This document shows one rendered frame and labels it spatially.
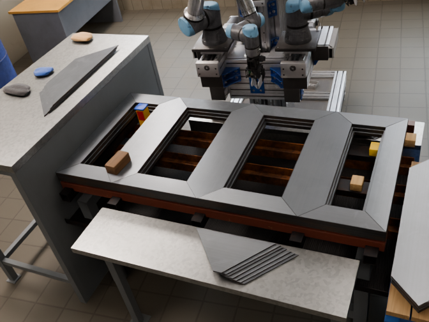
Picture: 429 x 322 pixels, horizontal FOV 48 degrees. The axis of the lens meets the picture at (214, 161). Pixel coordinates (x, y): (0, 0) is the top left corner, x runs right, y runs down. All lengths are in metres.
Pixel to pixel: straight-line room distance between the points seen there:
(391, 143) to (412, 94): 2.00
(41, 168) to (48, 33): 3.24
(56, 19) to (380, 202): 4.16
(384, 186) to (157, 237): 0.98
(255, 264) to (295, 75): 1.19
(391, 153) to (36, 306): 2.16
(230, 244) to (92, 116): 1.16
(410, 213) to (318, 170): 0.42
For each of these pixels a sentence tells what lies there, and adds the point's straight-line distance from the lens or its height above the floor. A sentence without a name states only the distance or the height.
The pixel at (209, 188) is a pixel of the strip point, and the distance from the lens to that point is 2.13.
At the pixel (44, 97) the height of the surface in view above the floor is 1.06.
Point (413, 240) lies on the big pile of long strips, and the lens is 1.93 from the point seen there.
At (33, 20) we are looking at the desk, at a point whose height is 0.55.
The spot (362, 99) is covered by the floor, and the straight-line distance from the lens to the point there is 4.19.
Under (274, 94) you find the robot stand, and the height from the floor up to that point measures 0.72.
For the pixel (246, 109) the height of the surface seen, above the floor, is 0.87.
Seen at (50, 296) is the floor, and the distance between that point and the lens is 3.18.
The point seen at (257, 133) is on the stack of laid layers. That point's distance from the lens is 2.44.
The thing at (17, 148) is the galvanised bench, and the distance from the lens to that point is 2.47.
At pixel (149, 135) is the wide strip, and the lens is 2.55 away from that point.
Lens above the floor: 2.28
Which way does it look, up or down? 38 degrees down
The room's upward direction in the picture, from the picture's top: 12 degrees counter-clockwise
